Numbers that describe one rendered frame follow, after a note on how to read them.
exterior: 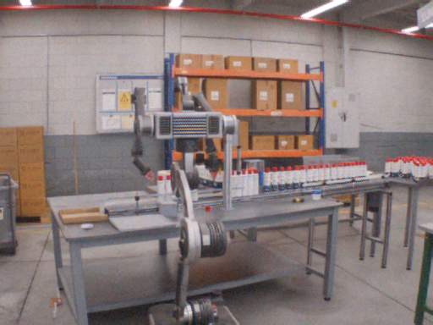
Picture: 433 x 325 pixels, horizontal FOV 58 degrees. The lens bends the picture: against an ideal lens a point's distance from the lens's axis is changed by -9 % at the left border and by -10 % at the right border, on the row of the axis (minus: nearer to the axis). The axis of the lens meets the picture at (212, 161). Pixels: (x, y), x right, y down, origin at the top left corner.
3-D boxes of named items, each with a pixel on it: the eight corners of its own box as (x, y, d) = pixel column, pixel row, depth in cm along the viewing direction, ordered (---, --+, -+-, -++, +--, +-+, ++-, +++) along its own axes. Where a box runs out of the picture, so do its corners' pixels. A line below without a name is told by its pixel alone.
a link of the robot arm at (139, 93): (132, 82, 287) (146, 82, 289) (130, 96, 296) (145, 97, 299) (134, 128, 259) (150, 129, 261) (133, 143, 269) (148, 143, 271)
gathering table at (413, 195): (405, 244, 473) (411, 168, 463) (447, 257, 418) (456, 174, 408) (365, 256, 440) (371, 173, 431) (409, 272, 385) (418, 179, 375)
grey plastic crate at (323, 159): (340, 171, 537) (341, 154, 535) (359, 175, 500) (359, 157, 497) (302, 173, 518) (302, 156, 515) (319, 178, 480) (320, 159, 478)
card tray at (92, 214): (99, 212, 296) (99, 206, 296) (107, 220, 273) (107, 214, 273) (58, 215, 283) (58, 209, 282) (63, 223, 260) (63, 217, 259)
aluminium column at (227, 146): (228, 207, 315) (228, 116, 308) (231, 208, 311) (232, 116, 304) (223, 208, 313) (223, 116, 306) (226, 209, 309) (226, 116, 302)
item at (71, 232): (255, 183, 440) (255, 181, 440) (344, 206, 324) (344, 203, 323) (46, 200, 345) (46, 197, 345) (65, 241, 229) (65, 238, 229)
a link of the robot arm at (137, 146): (131, 92, 290) (146, 93, 293) (130, 95, 295) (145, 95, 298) (129, 154, 286) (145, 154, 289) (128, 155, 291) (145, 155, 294)
